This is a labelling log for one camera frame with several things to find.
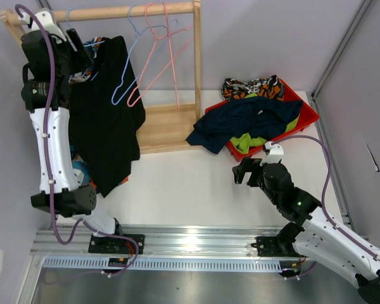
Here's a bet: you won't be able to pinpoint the lime green shorts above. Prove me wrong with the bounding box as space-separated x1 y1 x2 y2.
230 93 303 155

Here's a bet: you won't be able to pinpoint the navy blue shorts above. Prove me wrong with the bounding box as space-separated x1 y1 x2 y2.
186 96 303 154

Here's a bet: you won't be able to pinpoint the black shorts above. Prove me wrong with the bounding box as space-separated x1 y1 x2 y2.
67 35 146 198

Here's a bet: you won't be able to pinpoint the pink wire hanger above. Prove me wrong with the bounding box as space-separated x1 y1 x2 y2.
126 3 194 108
162 2 180 109

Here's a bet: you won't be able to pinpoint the orange camouflage shorts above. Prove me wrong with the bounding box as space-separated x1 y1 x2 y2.
221 75 286 101

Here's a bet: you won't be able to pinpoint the blue hanger holding green shorts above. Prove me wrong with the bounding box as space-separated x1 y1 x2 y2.
110 3 179 106

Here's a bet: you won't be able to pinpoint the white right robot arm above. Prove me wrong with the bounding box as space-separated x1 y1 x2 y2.
232 157 380 303

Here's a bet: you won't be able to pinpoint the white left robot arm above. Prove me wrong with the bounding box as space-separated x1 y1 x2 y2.
22 30 125 253

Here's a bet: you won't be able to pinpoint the teal patterned shorts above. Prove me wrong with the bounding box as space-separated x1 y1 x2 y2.
68 36 130 191

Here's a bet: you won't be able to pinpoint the red plastic tray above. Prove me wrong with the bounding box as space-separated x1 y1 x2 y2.
205 78 319 161

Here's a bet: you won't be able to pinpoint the wooden clothes rack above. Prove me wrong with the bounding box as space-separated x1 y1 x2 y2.
0 0 207 155

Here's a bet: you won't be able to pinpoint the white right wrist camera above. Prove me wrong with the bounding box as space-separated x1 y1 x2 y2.
260 141 284 167

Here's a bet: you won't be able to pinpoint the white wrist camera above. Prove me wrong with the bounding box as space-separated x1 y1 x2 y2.
18 9 67 44
260 141 284 167

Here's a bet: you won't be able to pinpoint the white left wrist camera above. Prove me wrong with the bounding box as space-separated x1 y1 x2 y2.
18 9 67 44

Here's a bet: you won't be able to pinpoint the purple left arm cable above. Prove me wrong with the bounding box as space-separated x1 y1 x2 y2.
14 3 140 278

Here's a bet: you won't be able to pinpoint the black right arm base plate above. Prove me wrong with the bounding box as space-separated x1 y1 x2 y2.
250 236 299 258

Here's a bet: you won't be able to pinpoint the aluminium mounting rail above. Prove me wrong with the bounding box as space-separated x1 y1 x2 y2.
29 225 376 261

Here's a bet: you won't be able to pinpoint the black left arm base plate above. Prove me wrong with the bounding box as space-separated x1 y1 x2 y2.
88 234 145 255

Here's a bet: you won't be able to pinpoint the slotted white cable duct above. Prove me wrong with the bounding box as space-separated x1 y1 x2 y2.
42 256 299 273

